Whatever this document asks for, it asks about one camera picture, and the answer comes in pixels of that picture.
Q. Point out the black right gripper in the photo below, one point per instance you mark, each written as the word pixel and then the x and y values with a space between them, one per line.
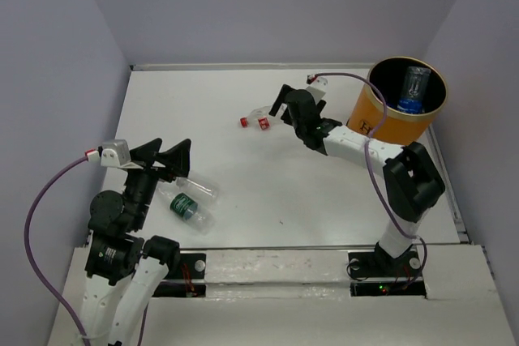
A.
pixel 280 100

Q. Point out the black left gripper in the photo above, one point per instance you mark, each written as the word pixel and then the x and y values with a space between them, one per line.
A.
pixel 178 159

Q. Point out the red cap small bottle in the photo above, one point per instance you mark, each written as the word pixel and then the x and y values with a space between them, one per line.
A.
pixel 258 118

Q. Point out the clear plastic bottle no label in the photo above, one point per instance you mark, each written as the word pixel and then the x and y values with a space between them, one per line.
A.
pixel 199 188

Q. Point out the green label plastic bottle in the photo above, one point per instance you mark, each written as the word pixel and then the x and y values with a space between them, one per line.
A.
pixel 188 210

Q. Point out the blue label bottle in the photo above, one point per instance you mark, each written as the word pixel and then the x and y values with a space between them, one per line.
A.
pixel 413 89

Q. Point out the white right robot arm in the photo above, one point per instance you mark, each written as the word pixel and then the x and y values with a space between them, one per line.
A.
pixel 412 182

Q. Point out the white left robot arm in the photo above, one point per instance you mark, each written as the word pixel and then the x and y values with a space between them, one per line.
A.
pixel 123 270

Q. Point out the orange cylindrical bin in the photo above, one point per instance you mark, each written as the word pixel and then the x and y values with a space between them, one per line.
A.
pixel 402 128

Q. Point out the silver bolt left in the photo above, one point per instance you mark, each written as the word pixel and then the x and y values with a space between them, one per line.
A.
pixel 199 265

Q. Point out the silver bolt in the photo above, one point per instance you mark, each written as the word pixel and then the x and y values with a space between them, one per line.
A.
pixel 354 264
pixel 199 265

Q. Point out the silver bolt right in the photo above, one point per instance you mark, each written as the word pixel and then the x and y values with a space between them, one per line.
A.
pixel 354 264

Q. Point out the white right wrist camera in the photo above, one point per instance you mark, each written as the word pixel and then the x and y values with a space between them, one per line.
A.
pixel 317 86

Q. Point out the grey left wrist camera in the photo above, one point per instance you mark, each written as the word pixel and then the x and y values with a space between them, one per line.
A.
pixel 110 154

